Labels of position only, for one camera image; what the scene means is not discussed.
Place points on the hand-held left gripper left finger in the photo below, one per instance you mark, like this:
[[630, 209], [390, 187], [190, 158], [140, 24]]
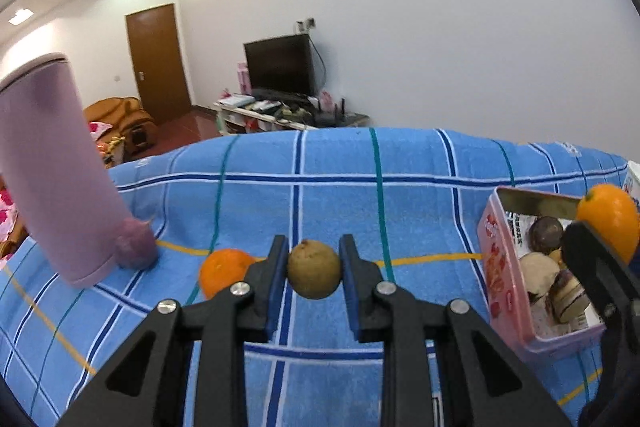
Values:
[[276, 307]]

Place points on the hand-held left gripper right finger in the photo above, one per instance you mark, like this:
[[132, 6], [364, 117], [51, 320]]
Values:
[[350, 307]]

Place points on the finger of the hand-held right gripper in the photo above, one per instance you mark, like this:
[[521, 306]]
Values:
[[595, 272]]

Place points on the kiwi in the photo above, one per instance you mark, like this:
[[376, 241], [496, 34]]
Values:
[[314, 269]]

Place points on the tan round fruit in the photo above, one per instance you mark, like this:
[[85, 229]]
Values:
[[537, 271]]

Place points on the dark brown round fruit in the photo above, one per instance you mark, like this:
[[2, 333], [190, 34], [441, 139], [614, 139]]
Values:
[[546, 232]]

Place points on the pink plastic box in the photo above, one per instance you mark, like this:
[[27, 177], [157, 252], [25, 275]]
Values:
[[500, 267]]

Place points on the large orange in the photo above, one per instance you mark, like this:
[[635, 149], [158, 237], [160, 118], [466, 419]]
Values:
[[220, 272]]

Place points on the blue plaid blanket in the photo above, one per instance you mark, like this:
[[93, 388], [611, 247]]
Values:
[[340, 207]]

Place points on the white television stand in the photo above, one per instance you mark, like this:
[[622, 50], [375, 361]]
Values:
[[280, 122]]

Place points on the black router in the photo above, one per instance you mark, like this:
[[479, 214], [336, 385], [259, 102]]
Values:
[[330, 117]]

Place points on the flat white box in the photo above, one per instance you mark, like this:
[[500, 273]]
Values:
[[237, 101]]

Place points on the pink carton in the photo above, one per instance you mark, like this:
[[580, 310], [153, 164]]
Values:
[[243, 78]]

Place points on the black television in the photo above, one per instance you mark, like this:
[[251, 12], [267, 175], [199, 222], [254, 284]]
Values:
[[279, 64]]

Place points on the brown leather armchair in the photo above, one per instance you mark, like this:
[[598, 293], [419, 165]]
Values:
[[120, 112]]

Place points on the purple tumbler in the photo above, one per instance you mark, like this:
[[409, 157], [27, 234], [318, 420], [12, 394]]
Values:
[[55, 167]]

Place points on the brown wooden door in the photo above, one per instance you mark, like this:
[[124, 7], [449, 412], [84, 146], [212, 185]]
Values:
[[157, 62]]

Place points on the pink floral blanket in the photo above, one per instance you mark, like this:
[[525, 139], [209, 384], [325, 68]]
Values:
[[6, 212]]

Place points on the rectangular ceiling light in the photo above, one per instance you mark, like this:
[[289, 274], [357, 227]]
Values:
[[20, 17]]

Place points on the wall socket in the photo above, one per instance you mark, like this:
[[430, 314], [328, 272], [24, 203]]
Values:
[[306, 25]]

